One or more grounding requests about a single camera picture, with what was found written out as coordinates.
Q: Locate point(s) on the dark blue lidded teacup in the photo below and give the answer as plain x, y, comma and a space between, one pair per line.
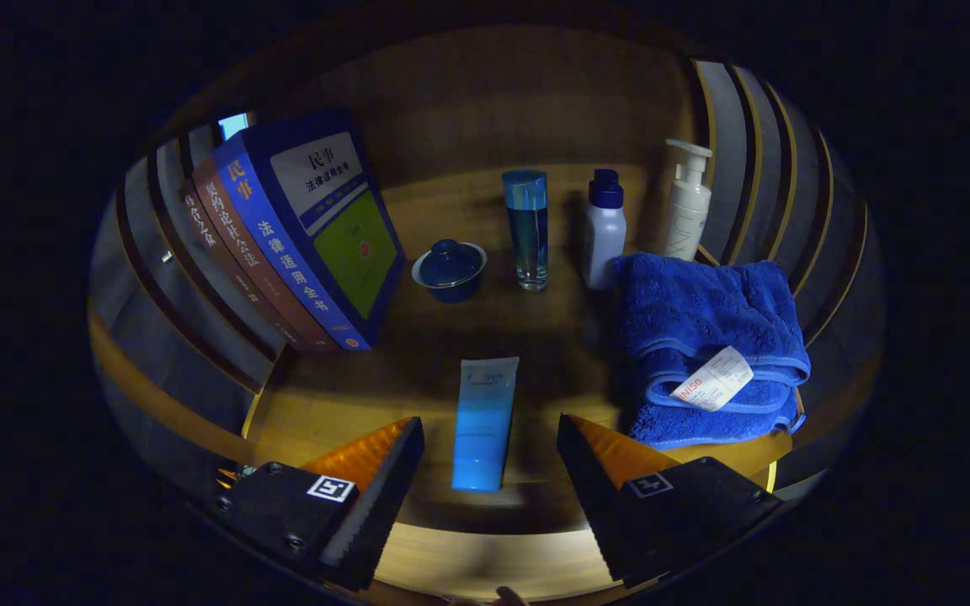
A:
450, 269

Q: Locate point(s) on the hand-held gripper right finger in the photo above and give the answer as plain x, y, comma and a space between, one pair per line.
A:
599, 505

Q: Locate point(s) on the white pump bottle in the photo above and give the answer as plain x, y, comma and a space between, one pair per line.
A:
687, 210

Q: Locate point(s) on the folded blue towel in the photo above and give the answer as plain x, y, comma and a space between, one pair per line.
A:
704, 311

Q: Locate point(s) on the light blue cosmetic tube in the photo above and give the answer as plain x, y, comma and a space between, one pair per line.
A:
485, 421

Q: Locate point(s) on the wooden cabinet with shelf top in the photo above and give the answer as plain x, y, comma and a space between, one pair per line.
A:
485, 109

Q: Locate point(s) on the thick blue book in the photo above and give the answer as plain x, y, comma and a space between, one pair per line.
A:
342, 244

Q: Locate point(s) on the clear bottle with teal cap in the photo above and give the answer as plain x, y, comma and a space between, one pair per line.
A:
527, 236

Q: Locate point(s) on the dark brown book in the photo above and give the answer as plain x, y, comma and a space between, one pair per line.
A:
207, 244

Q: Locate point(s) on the reddish brown book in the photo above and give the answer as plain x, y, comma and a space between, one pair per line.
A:
237, 244

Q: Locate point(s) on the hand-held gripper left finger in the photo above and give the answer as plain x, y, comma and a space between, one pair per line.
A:
375, 509

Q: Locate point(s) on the wooden countertop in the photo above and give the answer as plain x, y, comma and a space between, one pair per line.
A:
418, 379

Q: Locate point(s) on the white bottle with blue cap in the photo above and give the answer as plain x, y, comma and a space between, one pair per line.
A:
604, 240

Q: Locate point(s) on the wooden drawer with dark knob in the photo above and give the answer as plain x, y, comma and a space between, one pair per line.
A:
485, 564

